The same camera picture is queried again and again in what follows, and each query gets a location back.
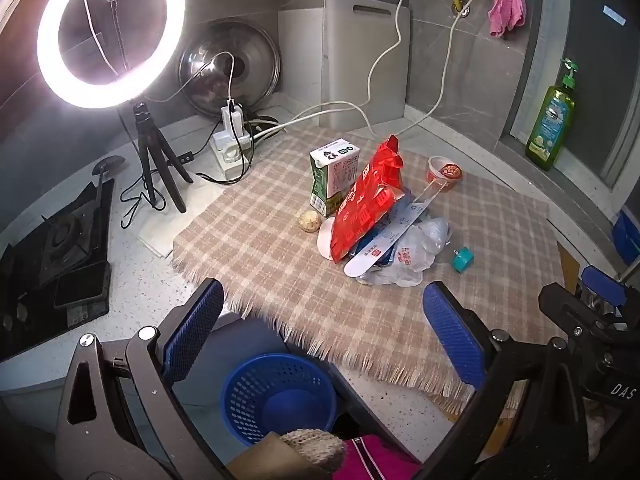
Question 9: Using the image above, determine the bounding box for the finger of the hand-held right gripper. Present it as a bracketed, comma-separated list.
[581, 266, 640, 311]
[538, 282, 640, 347]

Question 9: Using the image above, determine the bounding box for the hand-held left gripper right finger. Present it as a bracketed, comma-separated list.
[415, 281, 596, 480]

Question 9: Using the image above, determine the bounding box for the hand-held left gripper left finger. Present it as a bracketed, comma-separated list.
[54, 278, 236, 480]

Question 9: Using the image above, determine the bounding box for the teal bottle cap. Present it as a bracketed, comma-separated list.
[452, 246, 475, 273]

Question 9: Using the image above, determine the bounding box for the blue plastic basket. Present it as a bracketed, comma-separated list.
[221, 352, 338, 448]

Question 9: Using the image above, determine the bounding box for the clear plastic bag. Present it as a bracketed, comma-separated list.
[357, 240, 437, 287]

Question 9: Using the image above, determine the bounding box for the long white paper strip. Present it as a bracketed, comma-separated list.
[344, 180, 448, 278]

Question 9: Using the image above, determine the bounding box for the red snack bag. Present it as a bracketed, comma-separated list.
[330, 135, 407, 263]

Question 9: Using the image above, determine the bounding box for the white round lid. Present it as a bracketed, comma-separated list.
[316, 217, 341, 261]

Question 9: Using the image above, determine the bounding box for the small red cup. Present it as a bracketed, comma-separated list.
[427, 155, 463, 193]

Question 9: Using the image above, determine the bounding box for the green white milk carton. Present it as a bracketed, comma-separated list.
[308, 137, 362, 218]

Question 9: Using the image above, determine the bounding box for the blue container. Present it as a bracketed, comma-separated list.
[612, 210, 640, 266]

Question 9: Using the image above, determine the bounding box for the white cloth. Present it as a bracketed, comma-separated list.
[137, 180, 226, 260]

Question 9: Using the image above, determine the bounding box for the beige plaid cloth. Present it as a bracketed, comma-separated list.
[171, 122, 566, 411]

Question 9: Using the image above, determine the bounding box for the black phone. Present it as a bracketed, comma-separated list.
[53, 260, 112, 309]

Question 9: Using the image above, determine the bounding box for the tan fabric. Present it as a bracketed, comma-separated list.
[225, 431, 321, 480]

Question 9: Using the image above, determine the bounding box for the black gas stove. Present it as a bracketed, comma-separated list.
[0, 177, 116, 363]

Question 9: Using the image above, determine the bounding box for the pink garment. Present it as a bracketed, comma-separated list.
[332, 435, 423, 480]

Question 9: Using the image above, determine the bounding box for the green dish soap bottle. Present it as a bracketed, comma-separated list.
[525, 58, 578, 172]

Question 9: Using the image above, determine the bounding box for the white power strip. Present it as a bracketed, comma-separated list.
[210, 127, 254, 181]

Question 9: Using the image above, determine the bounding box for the beige knitted slipper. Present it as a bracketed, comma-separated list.
[277, 429, 347, 473]

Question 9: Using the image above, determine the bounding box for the black ladle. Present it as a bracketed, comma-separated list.
[91, 156, 127, 261]

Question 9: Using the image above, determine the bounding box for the white charger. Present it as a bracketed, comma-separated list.
[221, 100, 243, 136]

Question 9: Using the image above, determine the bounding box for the steel pot lid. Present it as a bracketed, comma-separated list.
[178, 17, 282, 121]

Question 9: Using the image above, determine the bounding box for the pink cloth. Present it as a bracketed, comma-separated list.
[487, 0, 527, 38]

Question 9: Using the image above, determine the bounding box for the white cutting board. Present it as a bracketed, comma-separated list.
[325, 0, 412, 131]

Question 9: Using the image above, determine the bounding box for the black cable with inline control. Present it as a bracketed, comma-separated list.
[117, 110, 251, 231]

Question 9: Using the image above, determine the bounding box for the thin white cable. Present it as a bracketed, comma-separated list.
[82, 0, 236, 111]

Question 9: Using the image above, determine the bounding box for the thick white cable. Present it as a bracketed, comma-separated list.
[250, 0, 491, 148]
[247, 0, 413, 143]

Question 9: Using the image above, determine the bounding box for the white ring light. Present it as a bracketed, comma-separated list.
[36, 0, 187, 109]

